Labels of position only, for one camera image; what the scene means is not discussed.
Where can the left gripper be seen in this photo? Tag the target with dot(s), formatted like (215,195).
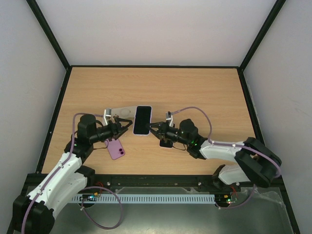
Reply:
(114,132)

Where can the black screen phone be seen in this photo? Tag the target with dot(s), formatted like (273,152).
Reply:
(165,144)

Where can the black aluminium frame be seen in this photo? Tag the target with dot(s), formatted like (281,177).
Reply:
(137,180)

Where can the grey metal plate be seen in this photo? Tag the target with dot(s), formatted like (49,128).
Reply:
(250,211)

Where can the beige phone case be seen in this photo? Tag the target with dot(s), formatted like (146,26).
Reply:
(124,112)

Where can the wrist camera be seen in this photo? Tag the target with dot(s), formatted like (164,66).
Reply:
(169,119)
(106,116)

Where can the light blue slotted cable duct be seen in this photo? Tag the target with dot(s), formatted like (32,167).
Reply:
(145,199)

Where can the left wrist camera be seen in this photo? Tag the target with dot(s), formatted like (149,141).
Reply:
(106,116)

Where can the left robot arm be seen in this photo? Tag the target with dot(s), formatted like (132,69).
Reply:
(36,212)

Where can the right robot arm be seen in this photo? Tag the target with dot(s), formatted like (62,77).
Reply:
(251,160)

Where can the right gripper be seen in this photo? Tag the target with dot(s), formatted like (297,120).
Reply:
(162,131)

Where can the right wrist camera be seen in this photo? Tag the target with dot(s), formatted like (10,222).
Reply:
(169,119)

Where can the purple phone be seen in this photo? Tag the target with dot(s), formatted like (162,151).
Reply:
(115,149)

